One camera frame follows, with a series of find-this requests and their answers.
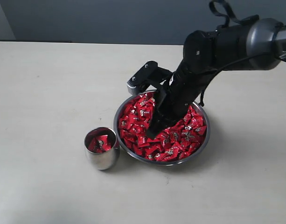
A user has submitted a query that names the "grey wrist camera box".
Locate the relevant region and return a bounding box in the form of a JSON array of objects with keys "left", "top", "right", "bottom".
[{"left": 126, "top": 61, "right": 158, "bottom": 95}]

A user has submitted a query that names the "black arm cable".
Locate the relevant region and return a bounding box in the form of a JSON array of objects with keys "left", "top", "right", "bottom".
[{"left": 208, "top": 0, "right": 260, "bottom": 28}]

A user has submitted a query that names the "steel bowl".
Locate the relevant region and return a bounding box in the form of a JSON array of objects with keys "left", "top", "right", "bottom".
[{"left": 113, "top": 91, "right": 211, "bottom": 167}]

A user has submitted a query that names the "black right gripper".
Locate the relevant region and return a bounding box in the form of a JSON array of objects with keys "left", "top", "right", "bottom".
[{"left": 146, "top": 61, "right": 217, "bottom": 138}]

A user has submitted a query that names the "steel cup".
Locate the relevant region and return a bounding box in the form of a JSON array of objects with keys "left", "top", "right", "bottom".
[{"left": 84, "top": 127, "right": 120, "bottom": 170}]

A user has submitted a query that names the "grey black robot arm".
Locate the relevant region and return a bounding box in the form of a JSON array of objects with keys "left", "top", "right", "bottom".
[{"left": 146, "top": 18, "right": 286, "bottom": 139}]

